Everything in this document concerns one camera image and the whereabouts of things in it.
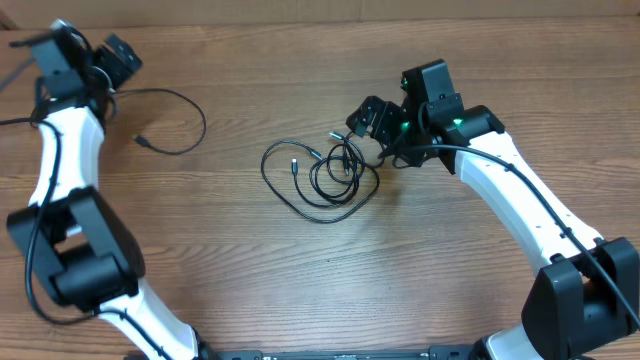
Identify black USB cable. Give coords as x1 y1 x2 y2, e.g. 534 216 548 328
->
112 87 208 156

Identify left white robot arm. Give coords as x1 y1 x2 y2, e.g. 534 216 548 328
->
7 20 216 359

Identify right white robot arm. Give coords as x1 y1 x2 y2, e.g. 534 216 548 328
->
346 60 639 359

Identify black cable silver plugs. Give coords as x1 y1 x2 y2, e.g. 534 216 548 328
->
260 131 385 224

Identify black cable small plugs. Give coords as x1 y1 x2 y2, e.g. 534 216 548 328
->
292 142 367 209

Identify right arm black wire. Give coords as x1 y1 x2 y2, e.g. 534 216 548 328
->
377 99 640 331

